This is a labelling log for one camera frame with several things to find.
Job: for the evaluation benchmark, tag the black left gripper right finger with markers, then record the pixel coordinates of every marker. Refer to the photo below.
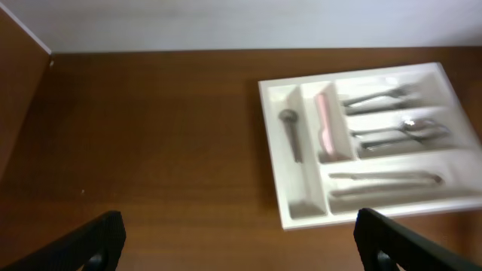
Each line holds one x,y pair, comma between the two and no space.
386,245

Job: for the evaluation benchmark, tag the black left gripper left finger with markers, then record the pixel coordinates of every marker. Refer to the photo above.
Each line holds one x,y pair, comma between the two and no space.
96,245

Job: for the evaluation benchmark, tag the small steel teaspoon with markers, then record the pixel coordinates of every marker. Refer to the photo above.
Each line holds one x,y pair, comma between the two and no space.
285,117
297,149

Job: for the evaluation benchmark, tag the steel fork in tray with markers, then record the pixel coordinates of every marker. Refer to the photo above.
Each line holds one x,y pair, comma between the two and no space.
396,93

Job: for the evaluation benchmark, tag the dark metal chopstick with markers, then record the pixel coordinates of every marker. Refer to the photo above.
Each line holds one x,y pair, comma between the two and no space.
413,176

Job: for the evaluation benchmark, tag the white plastic cutlery tray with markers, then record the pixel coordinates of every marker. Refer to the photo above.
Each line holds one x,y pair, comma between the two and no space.
308,197

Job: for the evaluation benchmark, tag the pink white plastic knife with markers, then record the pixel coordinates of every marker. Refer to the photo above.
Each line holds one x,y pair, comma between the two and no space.
325,135

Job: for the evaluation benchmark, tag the large steel spoon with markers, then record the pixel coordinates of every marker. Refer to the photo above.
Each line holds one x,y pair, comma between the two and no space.
409,125
421,137

